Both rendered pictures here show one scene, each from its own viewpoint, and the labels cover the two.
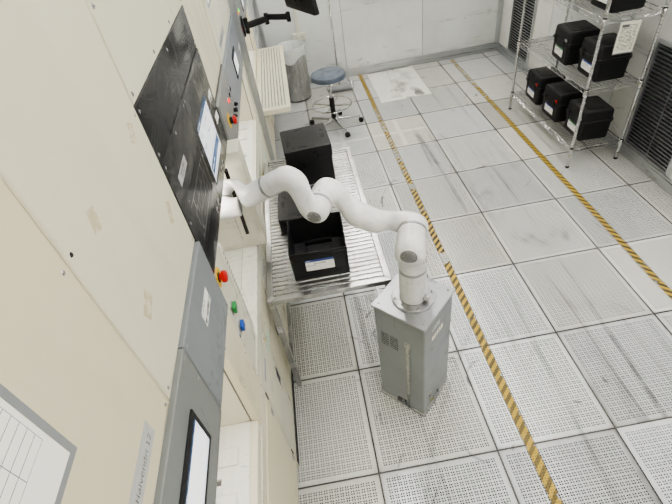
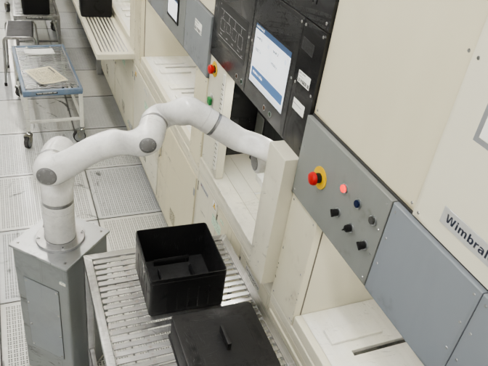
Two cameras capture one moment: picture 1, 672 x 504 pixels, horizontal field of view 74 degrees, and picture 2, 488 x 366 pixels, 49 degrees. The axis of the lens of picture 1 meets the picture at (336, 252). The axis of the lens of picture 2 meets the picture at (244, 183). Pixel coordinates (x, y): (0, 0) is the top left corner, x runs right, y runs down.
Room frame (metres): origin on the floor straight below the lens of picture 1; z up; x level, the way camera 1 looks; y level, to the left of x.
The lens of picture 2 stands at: (3.10, -0.38, 2.24)
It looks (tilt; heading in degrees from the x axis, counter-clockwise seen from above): 34 degrees down; 154
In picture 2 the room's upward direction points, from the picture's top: 9 degrees clockwise
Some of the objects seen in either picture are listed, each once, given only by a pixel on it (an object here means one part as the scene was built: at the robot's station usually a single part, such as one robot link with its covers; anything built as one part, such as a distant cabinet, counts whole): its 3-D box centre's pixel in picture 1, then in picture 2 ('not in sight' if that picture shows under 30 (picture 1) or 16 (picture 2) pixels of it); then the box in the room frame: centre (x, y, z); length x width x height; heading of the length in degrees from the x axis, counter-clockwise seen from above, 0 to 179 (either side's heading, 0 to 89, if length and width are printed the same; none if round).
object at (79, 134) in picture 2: not in sight; (49, 91); (-1.14, -0.20, 0.24); 0.97 x 0.52 x 0.48; 3
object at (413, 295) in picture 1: (412, 282); (59, 218); (1.32, -0.31, 0.85); 0.19 x 0.19 x 0.18
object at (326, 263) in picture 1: (318, 245); (179, 266); (1.69, 0.08, 0.85); 0.28 x 0.28 x 0.17; 89
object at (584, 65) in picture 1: (603, 56); not in sight; (3.32, -2.30, 0.81); 0.30 x 0.28 x 0.26; 179
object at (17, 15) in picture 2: not in sight; (35, 22); (-2.83, -0.21, 0.24); 0.94 x 0.53 x 0.48; 0
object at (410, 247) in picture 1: (411, 253); (57, 170); (1.29, -0.30, 1.07); 0.19 x 0.12 x 0.24; 160
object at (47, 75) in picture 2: not in sight; (46, 74); (-0.96, -0.23, 0.47); 0.31 x 0.23 x 0.02; 22
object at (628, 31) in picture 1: (627, 34); not in sight; (3.09, -2.27, 1.05); 0.17 x 0.03 x 0.26; 91
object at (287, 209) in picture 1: (303, 206); (224, 347); (2.06, 0.13, 0.83); 0.29 x 0.29 x 0.13; 0
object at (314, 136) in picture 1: (307, 155); not in sight; (2.51, 0.07, 0.89); 0.29 x 0.29 x 0.25; 4
